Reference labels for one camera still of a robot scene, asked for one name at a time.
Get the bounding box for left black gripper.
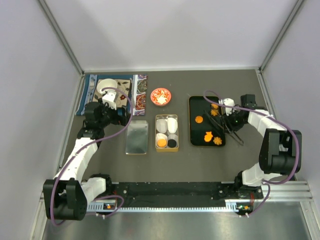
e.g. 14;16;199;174
98;98;131;128

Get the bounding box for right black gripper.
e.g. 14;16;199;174
221;108;247;134

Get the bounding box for black serving tongs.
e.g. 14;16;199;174
203;110;244;146

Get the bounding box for orange round cookie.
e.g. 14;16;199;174
156;138;168;148
195;115;204;124

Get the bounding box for black sandwich cookie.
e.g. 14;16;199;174
167;138;177;148

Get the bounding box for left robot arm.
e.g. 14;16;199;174
42;101;132;227

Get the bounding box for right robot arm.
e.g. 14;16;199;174
219;94;302;198

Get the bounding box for orange flower cookie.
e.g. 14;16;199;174
211;103;219;110
210;109;220;117
213;136;223;146

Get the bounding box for orange flower cookie top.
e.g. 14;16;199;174
211;103;219;110

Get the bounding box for orange flower cookie bottom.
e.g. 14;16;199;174
213;136;223;146

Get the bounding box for orange fish shaped cookie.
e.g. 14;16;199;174
203;131;214;143

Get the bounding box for white ceramic cup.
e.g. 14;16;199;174
96;78;118;95

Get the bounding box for black rectangular tray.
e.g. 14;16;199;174
188;96;226;147

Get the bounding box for floral square coaster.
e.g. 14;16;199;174
92;78;131;108

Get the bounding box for blue patterned placemat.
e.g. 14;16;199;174
75;74;148;116

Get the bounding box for gold cookie tin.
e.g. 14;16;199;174
154;114;180;153

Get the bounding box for white paper cup top-left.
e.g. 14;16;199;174
156;119;168;134

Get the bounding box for white paper cup bottom-left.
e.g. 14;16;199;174
155;133;168;148

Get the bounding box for red patterned small bowl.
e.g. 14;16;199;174
150;87;172;107

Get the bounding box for white paper cup top-right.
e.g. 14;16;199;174
167;117;178;134

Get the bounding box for white paper cup bottom-right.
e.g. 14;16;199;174
167;134;179;148

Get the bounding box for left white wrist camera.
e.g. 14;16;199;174
100;89;118;110

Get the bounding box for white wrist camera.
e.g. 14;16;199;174
218;98;235;116
100;89;118;110

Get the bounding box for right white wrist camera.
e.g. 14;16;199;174
218;98;235;116

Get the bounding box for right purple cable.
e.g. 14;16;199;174
202;89;301;218

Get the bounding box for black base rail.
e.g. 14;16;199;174
107;182;238;208

